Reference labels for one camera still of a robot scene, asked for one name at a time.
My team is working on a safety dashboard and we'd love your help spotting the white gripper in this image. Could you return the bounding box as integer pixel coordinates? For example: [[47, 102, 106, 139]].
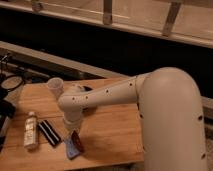
[[63, 112, 83, 139]]

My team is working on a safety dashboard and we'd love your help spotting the dark red pepper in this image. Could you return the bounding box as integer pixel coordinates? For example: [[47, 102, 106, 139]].
[[71, 131, 84, 152]]

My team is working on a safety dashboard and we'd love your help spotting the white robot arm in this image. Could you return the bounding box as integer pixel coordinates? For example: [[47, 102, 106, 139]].
[[58, 67, 208, 171]]

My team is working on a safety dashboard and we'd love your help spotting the blue and white sponge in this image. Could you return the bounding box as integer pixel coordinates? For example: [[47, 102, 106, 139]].
[[64, 138, 81, 160]]

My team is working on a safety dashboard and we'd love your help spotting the black white striped sponge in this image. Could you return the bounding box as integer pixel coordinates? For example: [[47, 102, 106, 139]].
[[38, 120, 61, 148]]

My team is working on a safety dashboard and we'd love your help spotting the clear plastic bottle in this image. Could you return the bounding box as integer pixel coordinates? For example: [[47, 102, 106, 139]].
[[24, 111, 38, 150]]

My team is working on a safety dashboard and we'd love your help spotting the black bowl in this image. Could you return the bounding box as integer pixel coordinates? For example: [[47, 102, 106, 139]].
[[83, 86, 97, 112]]

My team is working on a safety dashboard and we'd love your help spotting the white paper cup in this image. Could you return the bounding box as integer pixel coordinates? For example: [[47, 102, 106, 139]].
[[47, 77, 64, 99]]

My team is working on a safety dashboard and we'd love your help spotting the black device at left edge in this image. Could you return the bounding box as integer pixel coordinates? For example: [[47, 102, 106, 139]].
[[0, 100, 16, 152]]

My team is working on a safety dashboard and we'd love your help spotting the round mirror with black rim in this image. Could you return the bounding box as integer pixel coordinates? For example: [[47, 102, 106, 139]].
[[0, 75, 25, 92]]

